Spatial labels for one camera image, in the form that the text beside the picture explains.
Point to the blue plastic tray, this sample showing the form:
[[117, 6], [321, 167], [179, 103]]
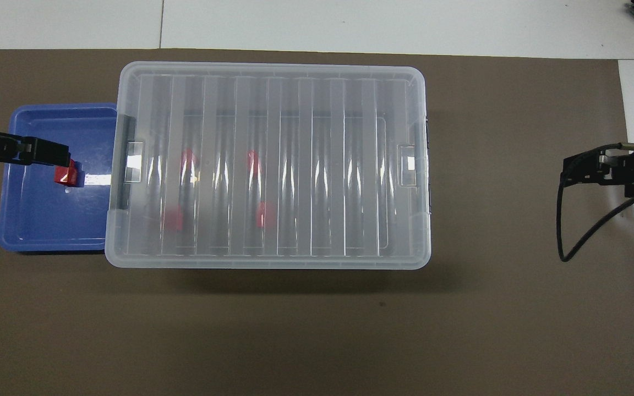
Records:
[[42, 214]]

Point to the clear ribbed box lid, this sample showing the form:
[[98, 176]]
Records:
[[350, 88]]

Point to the brown table mat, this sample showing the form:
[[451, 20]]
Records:
[[295, 330]]

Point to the clear plastic storage box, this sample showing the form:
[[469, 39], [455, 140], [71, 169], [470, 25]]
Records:
[[295, 236]]

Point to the red block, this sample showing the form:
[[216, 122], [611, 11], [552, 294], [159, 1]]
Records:
[[262, 215], [66, 177], [187, 158], [173, 219], [252, 160]]

